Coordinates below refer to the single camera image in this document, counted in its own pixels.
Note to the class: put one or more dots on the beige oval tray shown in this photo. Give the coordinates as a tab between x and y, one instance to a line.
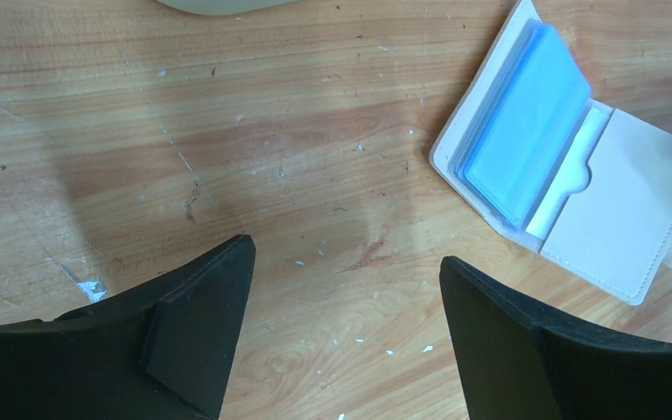
221	7

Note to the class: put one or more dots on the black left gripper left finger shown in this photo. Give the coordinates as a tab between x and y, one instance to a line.
161	350

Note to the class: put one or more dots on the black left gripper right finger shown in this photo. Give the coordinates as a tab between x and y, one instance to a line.
519	358

